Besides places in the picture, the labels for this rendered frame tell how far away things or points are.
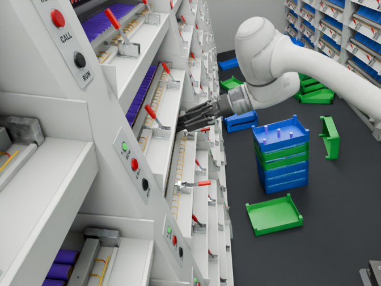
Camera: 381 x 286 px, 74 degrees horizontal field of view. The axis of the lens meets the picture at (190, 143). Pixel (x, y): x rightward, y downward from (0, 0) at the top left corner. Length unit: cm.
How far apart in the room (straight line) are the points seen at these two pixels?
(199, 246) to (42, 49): 72
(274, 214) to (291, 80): 118
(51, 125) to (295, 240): 158
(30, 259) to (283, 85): 71
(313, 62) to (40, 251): 61
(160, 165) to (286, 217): 137
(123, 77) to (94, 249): 27
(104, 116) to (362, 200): 180
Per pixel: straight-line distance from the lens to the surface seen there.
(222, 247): 131
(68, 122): 30
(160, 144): 59
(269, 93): 78
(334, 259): 170
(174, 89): 83
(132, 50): 53
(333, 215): 186
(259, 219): 181
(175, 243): 51
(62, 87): 28
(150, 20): 78
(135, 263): 41
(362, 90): 69
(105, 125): 33
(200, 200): 97
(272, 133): 179
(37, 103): 30
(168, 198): 69
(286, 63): 67
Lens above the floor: 148
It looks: 35 degrees down
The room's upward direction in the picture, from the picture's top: 18 degrees counter-clockwise
